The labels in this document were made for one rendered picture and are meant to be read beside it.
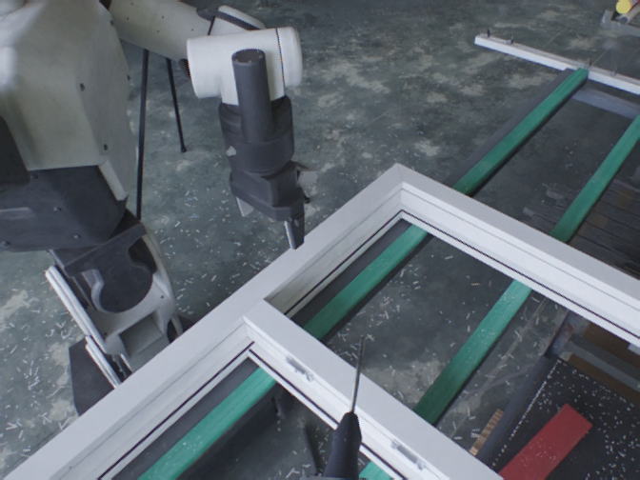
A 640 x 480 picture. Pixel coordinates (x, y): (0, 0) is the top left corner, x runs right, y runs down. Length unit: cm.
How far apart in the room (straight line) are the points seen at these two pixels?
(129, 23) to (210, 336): 48
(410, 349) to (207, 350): 118
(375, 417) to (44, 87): 53
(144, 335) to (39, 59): 69
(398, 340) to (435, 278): 34
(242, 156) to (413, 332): 137
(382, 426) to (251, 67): 45
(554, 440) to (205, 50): 89
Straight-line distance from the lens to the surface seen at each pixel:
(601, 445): 114
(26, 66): 55
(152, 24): 82
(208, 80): 55
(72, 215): 66
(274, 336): 73
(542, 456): 104
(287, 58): 55
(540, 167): 274
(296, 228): 67
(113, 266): 80
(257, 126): 54
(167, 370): 73
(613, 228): 199
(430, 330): 188
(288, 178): 63
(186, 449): 75
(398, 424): 67
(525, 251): 91
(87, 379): 174
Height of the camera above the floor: 154
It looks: 46 degrees down
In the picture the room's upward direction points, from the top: 2 degrees counter-clockwise
